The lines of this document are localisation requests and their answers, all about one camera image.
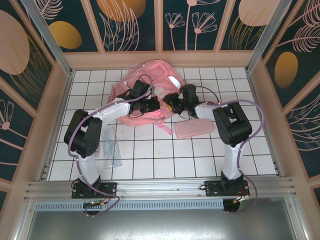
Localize aluminium frame post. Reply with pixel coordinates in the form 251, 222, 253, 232
244, 0, 294, 75
19, 0, 75, 79

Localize wall panel pink feather outlines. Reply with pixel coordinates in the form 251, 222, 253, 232
284, 94, 320, 178

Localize grey slotted cable duct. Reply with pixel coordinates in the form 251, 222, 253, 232
33, 199, 225, 211

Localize grey metal sheet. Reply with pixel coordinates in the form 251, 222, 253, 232
23, 209, 305, 240

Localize wall panel with orange oval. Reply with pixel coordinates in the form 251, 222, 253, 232
37, 0, 105, 53

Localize wall panel single flower outline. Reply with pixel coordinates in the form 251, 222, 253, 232
0, 78, 38, 181

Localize pink pencil case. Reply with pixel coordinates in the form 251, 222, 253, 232
174, 117, 215, 140

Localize wall panel pale disc gold lines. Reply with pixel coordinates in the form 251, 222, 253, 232
0, 0, 55, 113

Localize wall panel orange oval feather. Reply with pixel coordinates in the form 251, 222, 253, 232
263, 0, 320, 108

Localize wall panel with pink flowers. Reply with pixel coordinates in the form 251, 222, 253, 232
162, 0, 222, 52

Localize wall panel orange disc leaves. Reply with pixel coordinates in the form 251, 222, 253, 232
89, 0, 161, 53

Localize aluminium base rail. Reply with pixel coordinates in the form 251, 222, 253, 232
24, 177, 298, 201

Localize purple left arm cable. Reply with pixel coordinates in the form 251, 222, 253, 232
67, 73, 153, 219

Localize wall panel pale disc leaves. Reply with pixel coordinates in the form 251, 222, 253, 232
219, 0, 276, 51

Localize clear bag of blue pens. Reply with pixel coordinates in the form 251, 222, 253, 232
99, 124, 124, 171

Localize pink student backpack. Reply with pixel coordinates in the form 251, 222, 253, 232
107, 59, 188, 136

